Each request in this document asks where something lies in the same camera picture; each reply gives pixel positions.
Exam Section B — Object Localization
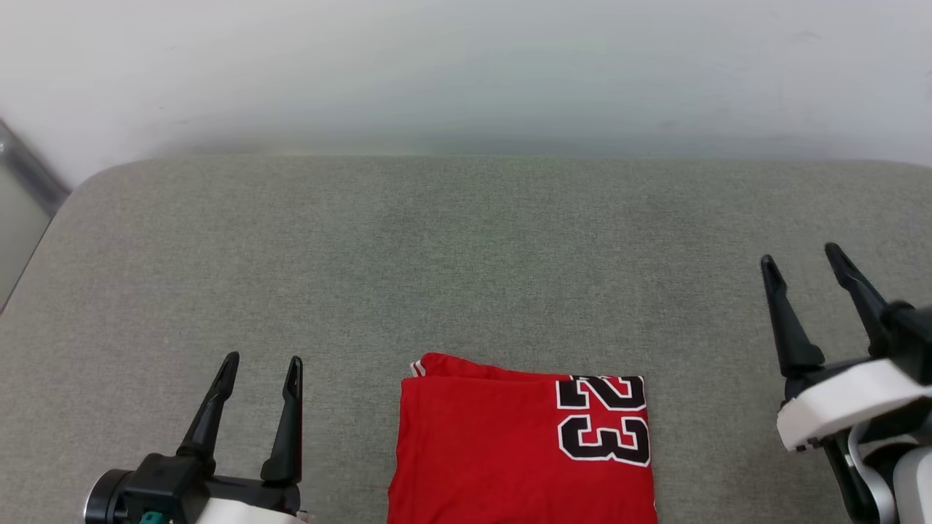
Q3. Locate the red basketball jersey number 23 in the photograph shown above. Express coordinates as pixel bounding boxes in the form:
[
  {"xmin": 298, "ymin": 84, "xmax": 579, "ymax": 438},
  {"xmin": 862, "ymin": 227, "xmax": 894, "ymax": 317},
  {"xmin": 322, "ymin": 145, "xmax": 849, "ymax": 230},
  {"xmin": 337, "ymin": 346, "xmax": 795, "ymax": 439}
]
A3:
[{"xmin": 386, "ymin": 352, "xmax": 660, "ymax": 524}]

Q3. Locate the grey fabric sofa cushion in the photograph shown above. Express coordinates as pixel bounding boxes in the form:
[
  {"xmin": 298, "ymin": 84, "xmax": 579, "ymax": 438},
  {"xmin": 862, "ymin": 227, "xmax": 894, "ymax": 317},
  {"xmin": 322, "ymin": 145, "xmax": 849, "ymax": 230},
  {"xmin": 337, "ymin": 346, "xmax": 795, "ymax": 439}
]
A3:
[{"xmin": 0, "ymin": 154, "xmax": 932, "ymax": 524}]

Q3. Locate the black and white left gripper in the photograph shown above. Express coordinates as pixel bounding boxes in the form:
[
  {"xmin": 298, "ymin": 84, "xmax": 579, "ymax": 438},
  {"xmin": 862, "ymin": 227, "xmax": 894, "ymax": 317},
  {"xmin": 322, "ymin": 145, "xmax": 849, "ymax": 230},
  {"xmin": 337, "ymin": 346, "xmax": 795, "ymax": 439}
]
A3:
[{"xmin": 84, "ymin": 352, "xmax": 314, "ymax": 524}]

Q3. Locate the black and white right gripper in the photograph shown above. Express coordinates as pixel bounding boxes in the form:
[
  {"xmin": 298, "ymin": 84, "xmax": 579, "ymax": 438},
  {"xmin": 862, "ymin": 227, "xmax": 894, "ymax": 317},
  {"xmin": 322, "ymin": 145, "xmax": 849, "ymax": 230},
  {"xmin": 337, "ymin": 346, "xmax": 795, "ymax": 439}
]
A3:
[{"xmin": 760, "ymin": 244, "xmax": 932, "ymax": 453}]

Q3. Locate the grey metal wall strip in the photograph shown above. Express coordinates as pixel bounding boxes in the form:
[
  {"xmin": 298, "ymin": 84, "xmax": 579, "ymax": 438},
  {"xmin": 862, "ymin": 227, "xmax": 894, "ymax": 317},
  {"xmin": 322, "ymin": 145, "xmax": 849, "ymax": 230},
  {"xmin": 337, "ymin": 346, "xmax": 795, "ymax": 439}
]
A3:
[{"xmin": 0, "ymin": 120, "xmax": 71, "ymax": 215}]

